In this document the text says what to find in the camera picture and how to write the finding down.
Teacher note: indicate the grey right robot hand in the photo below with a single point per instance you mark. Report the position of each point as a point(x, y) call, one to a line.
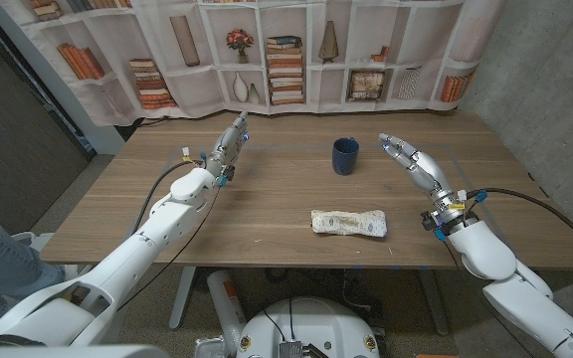
point(428, 171)

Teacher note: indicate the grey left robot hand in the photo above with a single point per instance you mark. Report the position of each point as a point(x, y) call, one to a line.
point(227, 149)

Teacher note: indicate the cream printed pen bag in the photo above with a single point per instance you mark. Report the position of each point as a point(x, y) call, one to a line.
point(348, 223)

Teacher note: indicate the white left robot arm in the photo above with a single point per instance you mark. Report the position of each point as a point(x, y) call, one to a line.
point(167, 224)

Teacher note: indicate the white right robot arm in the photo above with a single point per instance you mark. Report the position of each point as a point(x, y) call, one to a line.
point(490, 253)

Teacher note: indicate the dark blue cup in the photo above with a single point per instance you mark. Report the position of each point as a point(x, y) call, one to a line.
point(344, 156)

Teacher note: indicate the printed bookshelf backdrop cloth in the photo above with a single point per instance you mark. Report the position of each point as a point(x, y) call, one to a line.
point(207, 79)

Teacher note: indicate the grey table leg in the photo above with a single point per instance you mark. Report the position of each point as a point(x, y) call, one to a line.
point(435, 303)
point(182, 298)

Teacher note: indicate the white roll with orange label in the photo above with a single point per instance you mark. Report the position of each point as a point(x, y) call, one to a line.
point(224, 303)

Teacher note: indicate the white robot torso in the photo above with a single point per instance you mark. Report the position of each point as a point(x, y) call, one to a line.
point(311, 328)

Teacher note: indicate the crumpled foil tray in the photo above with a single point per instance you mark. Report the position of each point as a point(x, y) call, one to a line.
point(212, 347)

